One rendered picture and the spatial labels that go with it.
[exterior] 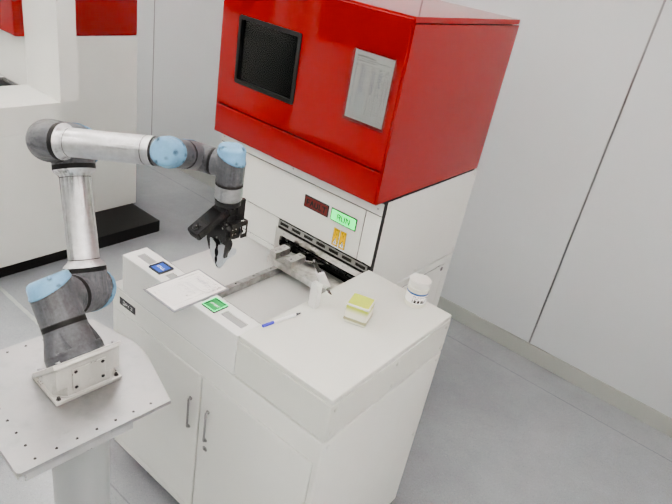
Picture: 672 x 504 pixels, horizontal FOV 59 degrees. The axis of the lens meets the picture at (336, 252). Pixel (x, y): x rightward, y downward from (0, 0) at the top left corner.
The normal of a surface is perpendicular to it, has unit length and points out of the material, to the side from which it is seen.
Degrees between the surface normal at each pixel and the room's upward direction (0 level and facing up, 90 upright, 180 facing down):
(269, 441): 90
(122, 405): 0
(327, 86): 90
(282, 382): 90
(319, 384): 0
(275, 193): 90
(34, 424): 0
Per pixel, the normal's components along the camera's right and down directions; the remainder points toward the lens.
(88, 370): 0.73, 0.43
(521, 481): 0.17, -0.87
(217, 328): -0.62, 0.27
